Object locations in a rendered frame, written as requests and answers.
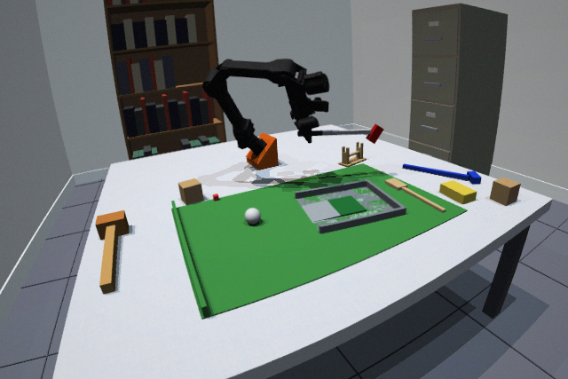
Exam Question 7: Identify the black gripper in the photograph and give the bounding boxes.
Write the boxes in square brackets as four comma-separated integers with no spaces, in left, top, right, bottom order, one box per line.
[289,95,320,144]

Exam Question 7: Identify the white golf ball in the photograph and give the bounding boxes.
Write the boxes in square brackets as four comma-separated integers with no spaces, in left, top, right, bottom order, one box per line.
[245,209,261,224]

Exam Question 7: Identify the green flat mat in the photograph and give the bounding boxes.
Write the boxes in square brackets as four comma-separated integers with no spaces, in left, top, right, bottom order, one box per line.
[171,163,467,320]

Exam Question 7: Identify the wooden mallet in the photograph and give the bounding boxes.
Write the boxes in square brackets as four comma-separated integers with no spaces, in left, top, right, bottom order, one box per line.
[96,210,129,294]

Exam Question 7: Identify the yellow flat block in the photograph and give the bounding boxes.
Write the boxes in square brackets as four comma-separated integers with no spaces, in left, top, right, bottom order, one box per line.
[439,180,477,204]

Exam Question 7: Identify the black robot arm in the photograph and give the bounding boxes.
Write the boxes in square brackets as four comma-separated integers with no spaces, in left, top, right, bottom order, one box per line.
[202,59,329,156]

